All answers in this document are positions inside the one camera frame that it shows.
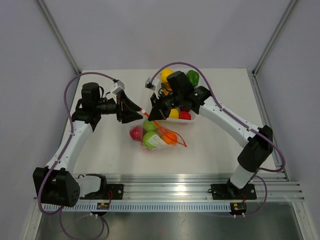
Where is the clear zip top bag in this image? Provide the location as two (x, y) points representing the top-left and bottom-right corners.
(128, 109), (188, 152)

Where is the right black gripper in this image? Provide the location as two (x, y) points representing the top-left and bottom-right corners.
(149, 90), (183, 121)

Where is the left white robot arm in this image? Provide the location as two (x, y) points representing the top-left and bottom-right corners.
(32, 80), (143, 210)

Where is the purple cable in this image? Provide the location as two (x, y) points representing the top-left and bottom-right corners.
(145, 61), (286, 218)
(36, 71), (110, 240)

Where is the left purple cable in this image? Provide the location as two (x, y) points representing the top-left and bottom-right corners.
(36, 71), (110, 240)

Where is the green apple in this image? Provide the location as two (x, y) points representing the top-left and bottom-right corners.
(142, 131), (161, 149)

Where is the green bell pepper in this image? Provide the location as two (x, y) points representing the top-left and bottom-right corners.
(186, 70), (200, 88)

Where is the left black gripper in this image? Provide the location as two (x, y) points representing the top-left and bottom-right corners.
(95, 91), (143, 123)

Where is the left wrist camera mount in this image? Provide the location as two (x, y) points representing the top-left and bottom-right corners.
(110, 79), (125, 96)

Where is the white slotted cable duct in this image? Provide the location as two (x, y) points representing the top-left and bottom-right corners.
(43, 201), (232, 213)

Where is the green lime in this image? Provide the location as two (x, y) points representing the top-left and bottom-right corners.
(142, 119), (158, 132)

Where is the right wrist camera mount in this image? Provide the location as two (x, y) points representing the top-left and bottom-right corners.
(145, 78), (162, 98)

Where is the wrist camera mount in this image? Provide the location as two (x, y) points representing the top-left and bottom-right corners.
(110, 79), (125, 96)
(145, 78), (162, 98)

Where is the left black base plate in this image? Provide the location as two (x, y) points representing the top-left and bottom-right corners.
(80, 183), (124, 200)

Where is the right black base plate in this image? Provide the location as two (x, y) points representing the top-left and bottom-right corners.
(208, 183), (257, 201)

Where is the orange fruit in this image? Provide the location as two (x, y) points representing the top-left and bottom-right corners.
(161, 131), (178, 145)

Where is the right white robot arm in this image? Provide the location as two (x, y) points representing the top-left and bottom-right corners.
(145, 70), (273, 198)

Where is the yellow pear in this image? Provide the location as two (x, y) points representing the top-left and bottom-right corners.
(169, 108), (180, 119)

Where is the yellow lemon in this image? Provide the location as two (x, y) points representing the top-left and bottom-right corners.
(160, 68), (174, 83)

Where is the white plastic basket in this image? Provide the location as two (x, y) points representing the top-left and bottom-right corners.
(149, 67), (204, 125)

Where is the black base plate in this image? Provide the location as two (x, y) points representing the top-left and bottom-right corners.
(208, 183), (257, 201)
(80, 183), (124, 200)

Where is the red wrinkled fruit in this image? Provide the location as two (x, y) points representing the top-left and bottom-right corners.
(179, 111), (192, 121)

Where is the aluminium mounting rail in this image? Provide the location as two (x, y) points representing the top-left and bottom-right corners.
(33, 173), (306, 202)

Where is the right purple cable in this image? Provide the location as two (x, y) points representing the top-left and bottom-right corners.
(145, 61), (286, 218)

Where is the green leaf with stem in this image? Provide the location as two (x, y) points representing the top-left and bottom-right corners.
(161, 83), (168, 89)

